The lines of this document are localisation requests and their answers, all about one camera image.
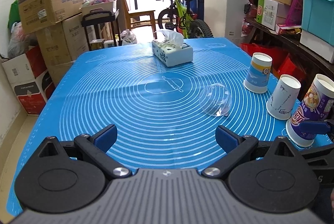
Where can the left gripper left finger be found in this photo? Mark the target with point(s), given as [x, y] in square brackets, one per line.
[93, 149]

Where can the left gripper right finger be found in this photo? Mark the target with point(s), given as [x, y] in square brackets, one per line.
[237, 148]

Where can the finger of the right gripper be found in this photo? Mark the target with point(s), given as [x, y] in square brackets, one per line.
[316, 128]

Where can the clear plastic cup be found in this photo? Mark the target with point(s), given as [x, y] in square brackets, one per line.
[215, 100]

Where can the purple paper cup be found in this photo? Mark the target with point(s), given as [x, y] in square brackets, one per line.
[315, 106]

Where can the white paper cup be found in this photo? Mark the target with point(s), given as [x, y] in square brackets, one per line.
[282, 100]

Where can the blue yellow paper cup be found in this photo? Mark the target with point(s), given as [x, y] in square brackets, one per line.
[258, 74]

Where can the dark wooden shelf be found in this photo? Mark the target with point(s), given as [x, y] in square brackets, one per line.
[311, 62]

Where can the red bag under shelf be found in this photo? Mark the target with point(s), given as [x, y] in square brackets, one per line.
[283, 62]

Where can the blue silicone baking mat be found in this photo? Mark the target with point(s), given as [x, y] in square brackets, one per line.
[166, 140]

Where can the red white cardboard box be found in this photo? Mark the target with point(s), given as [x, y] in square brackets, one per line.
[30, 80]

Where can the teal plastic storage bin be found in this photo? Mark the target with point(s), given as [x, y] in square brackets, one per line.
[317, 19]

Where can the lower brown cardboard box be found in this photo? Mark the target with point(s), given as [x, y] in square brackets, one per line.
[61, 44]

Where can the pink plastic rack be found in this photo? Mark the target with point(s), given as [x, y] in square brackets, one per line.
[294, 16]

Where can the white tissue box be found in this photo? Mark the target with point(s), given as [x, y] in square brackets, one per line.
[172, 50]

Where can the green white product box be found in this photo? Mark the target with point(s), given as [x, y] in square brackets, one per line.
[271, 13]

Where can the wooden chair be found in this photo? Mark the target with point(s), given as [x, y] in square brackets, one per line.
[135, 14]

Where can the green black bicycle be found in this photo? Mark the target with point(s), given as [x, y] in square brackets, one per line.
[179, 17]

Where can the white chest freezer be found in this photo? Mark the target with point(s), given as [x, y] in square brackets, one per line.
[225, 18]

